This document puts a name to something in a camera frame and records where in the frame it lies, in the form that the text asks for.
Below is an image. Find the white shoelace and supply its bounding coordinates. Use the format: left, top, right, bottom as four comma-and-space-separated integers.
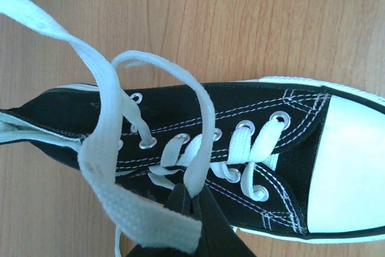
0, 0, 287, 257

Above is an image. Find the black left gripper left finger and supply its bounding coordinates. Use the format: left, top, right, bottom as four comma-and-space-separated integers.
128, 184, 191, 257

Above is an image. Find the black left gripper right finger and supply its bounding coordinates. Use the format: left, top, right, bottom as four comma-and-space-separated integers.
192, 187, 254, 257

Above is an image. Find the black canvas sneaker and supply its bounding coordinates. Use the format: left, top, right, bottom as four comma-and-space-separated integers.
0, 75, 385, 245

